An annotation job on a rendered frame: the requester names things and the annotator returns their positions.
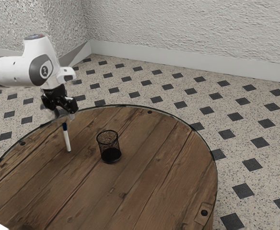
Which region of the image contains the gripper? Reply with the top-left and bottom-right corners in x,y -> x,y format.
40,84 -> 80,121

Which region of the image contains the white pen with blue cap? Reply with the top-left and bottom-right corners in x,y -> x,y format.
61,122 -> 72,153

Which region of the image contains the black mesh pen holder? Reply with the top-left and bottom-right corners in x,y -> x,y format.
96,130 -> 122,164

